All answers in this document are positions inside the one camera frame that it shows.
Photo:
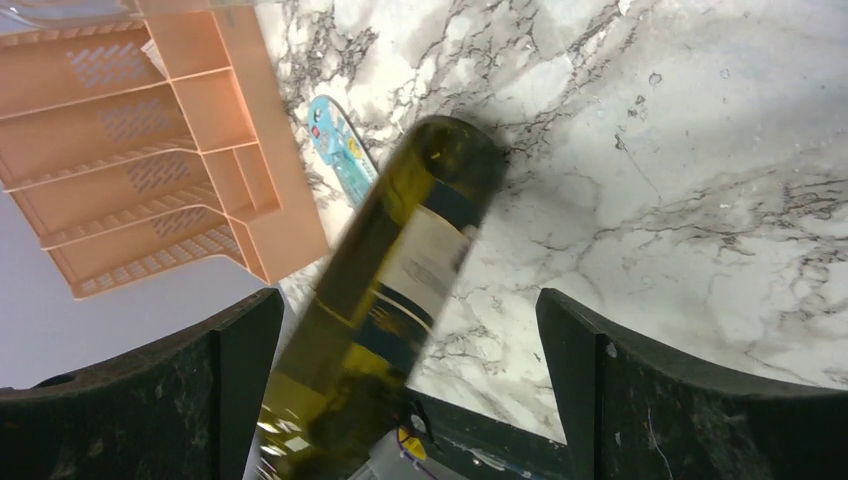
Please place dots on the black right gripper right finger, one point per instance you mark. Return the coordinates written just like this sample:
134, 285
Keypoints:
632, 407

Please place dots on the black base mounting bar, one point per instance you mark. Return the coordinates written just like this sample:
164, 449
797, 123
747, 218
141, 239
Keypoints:
478, 447

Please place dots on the peach plastic desk organizer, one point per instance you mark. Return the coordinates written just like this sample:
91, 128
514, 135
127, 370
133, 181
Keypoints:
135, 146

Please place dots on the green bottle black cap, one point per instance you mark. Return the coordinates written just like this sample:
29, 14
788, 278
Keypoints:
337, 387

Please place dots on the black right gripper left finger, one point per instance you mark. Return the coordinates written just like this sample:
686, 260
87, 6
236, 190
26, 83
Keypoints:
182, 407

